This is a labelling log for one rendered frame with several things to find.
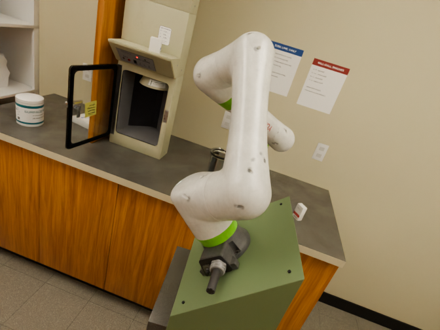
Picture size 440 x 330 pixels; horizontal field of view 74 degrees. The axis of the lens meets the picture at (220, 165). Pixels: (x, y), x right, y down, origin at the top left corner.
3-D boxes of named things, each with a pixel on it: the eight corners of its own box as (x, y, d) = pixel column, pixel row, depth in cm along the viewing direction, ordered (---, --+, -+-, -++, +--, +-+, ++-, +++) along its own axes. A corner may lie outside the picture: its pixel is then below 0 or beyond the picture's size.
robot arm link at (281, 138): (238, 79, 106) (218, 103, 108) (253, 88, 97) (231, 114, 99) (289, 129, 129) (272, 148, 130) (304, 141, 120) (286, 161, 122)
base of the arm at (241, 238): (238, 296, 69) (226, 278, 67) (187, 304, 75) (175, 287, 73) (253, 225, 91) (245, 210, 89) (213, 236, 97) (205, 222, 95)
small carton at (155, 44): (149, 49, 140) (152, 36, 137) (160, 52, 141) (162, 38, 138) (148, 50, 135) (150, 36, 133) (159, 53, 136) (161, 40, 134)
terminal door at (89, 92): (110, 135, 166) (118, 63, 148) (66, 150, 139) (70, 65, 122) (109, 134, 166) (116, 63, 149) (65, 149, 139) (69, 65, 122)
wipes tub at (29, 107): (29, 116, 170) (29, 91, 164) (49, 123, 169) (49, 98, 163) (10, 121, 159) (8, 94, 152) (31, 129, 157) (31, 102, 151)
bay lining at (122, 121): (135, 120, 188) (144, 65, 173) (173, 133, 186) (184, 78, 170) (115, 131, 166) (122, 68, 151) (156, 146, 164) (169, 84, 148)
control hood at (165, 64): (118, 58, 149) (120, 38, 145) (176, 78, 146) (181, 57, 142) (105, 59, 139) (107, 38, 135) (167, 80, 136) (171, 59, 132)
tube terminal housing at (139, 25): (129, 129, 192) (148, 0, 159) (175, 145, 189) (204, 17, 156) (109, 141, 169) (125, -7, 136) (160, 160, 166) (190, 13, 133)
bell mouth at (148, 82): (148, 78, 169) (149, 69, 167) (176, 88, 168) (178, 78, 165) (133, 82, 153) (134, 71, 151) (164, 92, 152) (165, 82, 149)
